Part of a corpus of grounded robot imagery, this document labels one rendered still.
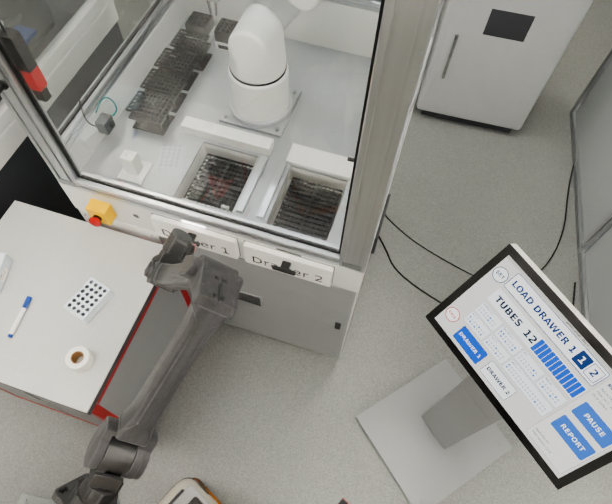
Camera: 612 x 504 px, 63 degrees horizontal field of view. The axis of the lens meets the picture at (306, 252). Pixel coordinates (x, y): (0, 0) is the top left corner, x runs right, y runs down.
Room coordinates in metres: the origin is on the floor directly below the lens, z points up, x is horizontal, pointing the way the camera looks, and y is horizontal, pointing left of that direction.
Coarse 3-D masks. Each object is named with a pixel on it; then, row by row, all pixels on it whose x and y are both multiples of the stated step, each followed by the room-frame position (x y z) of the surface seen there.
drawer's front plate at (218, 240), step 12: (156, 216) 0.84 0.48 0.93; (156, 228) 0.84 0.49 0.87; (168, 228) 0.82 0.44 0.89; (180, 228) 0.81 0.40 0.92; (192, 228) 0.81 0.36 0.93; (204, 240) 0.79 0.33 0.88; (216, 240) 0.78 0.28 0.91; (228, 240) 0.77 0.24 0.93; (216, 252) 0.78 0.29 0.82; (228, 252) 0.77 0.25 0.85
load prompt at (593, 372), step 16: (512, 288) 0.55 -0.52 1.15; (528, 288) 0.54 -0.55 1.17; (528, 304) 0.51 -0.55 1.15; (544, 304) 0.50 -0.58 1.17; (544, 320) 0.47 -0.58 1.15; (560, 320) 0.46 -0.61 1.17; (560, 336) 0.43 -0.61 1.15; (576, 352) 0.39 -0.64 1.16; (576, 368) 0.36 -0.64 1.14; (592, 368) 0.35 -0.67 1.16; (592, 384) 0.32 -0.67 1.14
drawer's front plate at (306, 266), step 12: (252, 252) 0.75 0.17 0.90; (264, 252) 0.74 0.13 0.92; (276, 252) 0.74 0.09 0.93; (264, 264) 0.74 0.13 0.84; (276, 264) 0.73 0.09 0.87; (300, 264) 0.71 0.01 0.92; (312, 264) 0.70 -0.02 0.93; (300, 276) 0.71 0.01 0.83; (312, 276) 0.70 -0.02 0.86; (324, 276) 0.69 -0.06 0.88
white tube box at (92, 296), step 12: (84, 288) 0.64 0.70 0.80; (96, 288) 0.64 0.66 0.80; (108, 288) 0.65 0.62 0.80; (72, 300) 0.60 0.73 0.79; (84, 300) 0.60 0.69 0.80; (96, 300) 0.61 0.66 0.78; (108, 300) 0.62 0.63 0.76; (72, 312) 0.56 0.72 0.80; (84, 312) 0.56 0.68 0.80; (96, 312) 0.57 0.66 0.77
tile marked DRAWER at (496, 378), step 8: (488, 368) 0.39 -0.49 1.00; (496, 368) 0.38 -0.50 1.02; (488, 376) 0.37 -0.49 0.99; (496, 376) 0.37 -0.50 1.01; (504, 376) 0.36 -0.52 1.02; (496, 384) 0.35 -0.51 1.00; (504, 384) 0.34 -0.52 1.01; (496, 392) 0.33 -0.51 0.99; (504, 392) 0.33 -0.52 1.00; (512, 392) 0.32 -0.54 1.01; (504, 400) 0.31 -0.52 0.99
